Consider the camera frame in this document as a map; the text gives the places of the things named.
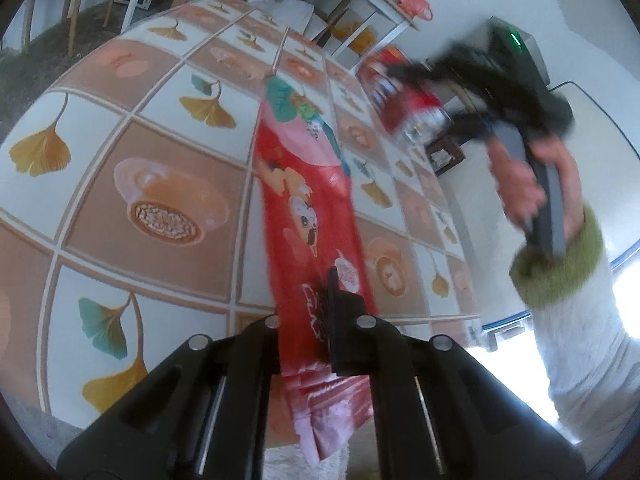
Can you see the orange plastic bag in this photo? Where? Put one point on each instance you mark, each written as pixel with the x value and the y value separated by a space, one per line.
pixel 412 2

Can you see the person's right hand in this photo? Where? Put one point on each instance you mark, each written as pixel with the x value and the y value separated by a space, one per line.
pixel 517 185

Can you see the person's right forearm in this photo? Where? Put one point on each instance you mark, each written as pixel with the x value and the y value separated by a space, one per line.
pixel 575 340

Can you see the person's white fuzzy sweater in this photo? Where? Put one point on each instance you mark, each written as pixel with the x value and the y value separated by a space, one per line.
pixel 300 465

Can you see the wooden side table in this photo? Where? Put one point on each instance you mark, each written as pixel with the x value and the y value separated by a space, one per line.
pixel 75 5

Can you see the red cartoon snack packet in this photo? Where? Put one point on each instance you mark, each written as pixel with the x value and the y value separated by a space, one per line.
pixel 300 220

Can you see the large white plastic bag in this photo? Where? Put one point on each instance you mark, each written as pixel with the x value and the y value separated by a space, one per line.
pixel 280 2

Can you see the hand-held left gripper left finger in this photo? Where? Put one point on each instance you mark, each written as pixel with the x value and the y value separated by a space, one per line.
pixel 260 345

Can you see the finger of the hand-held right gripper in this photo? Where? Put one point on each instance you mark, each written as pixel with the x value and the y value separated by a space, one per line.
pixel 430 69
pixel 472 127

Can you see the dark wooden stool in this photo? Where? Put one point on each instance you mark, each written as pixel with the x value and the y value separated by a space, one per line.
pixel 447 146

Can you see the yellow plastic bag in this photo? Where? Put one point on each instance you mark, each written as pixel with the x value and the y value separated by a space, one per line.
pixel 357 37

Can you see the red soda can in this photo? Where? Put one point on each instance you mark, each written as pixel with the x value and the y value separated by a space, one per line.
pixel 405 105

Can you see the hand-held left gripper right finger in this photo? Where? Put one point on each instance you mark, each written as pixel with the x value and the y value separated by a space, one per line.
pixel 345 330

